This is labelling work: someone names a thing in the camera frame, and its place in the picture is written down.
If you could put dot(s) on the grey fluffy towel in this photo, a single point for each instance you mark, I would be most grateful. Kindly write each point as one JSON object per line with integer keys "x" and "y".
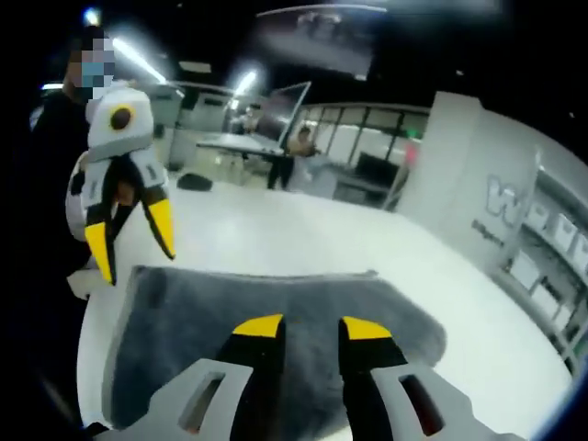
{"x": 206, "y": 312}

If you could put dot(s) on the black computer mouse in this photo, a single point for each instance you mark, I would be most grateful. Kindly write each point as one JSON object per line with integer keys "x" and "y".
{"x": 195, "y": 182}

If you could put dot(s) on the person in black clothing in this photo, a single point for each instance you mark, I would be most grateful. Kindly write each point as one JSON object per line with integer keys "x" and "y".
{"x": 50, "y": 184}

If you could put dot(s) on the white monitor desk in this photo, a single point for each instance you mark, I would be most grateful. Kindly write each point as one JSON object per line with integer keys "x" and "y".
{"x": 239, "y": 146}

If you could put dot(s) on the large curved monitor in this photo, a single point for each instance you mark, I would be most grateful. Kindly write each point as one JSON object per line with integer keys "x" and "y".
{"x": 280, "y": 119}

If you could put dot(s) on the row of white storage bins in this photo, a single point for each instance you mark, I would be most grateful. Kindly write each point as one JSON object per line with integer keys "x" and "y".
{"x": 523, "y": 271}

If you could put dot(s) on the small black monitor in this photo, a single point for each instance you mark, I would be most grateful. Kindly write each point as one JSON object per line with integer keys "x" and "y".
{"x": 376, "y": 169}

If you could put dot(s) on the pink sign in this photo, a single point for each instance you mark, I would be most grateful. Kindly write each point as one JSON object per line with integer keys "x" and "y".
{"x": 412, "y": 154}

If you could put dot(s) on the grey metal shelf rack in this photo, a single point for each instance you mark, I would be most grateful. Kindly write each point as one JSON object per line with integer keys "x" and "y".
{"x": 535, "y": 170}

